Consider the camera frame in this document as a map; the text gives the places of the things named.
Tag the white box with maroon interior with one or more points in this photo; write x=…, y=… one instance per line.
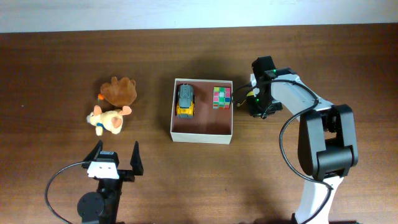
x=208, y=125

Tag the brown plush toy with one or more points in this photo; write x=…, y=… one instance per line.
x=119, y=92

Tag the colourful puzzle cube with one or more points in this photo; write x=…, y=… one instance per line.
x=221, y=98

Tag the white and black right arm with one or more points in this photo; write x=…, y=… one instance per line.
x=327, y=145

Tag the yellow and grey toy truck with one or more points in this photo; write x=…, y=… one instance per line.
x=186, y=101

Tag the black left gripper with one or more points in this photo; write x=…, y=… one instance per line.
x=129, y=175

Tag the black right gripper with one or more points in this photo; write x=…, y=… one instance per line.
x=257, y=111

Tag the yellow wooden rattle drum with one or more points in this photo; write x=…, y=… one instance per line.
x=248, y=95

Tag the cream plush mouse toy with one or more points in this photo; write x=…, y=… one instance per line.
x=111, y=121

